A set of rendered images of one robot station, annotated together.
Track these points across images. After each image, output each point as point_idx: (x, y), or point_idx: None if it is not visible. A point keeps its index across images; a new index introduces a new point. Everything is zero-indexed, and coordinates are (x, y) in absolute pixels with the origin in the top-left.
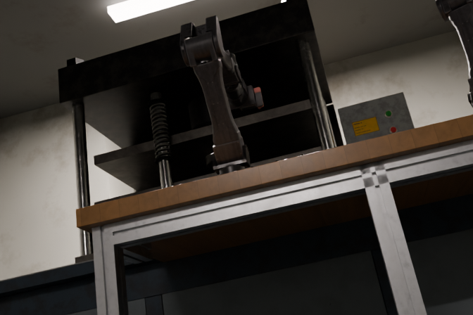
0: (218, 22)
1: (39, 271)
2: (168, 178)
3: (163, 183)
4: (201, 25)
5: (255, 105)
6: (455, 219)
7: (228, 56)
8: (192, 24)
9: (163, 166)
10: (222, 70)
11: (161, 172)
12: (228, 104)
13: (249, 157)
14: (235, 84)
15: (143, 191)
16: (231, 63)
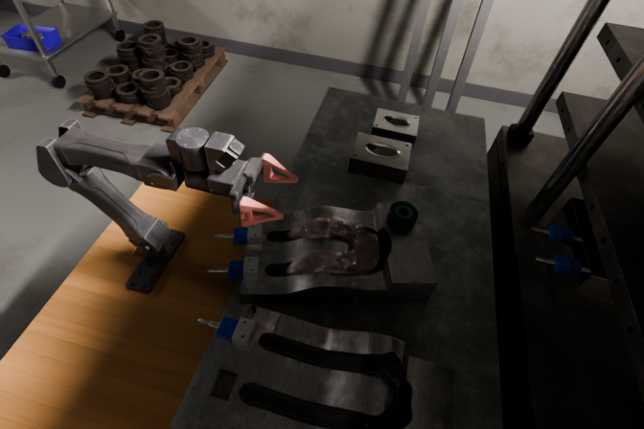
0: (46, 152)
1: (307, 134)
2: (631, 81)
3: (620, 83)
4: (63, 135)
5: (237, 215)
6: None
7: (126, 166)
8: (65, 126)
9: (643, 56)
10: (85, 191)
11: (635, 62)
12: (111, 214)
13: (149, 253)
14: (180, 184)
15: (627, 63)
16: (132, 174)
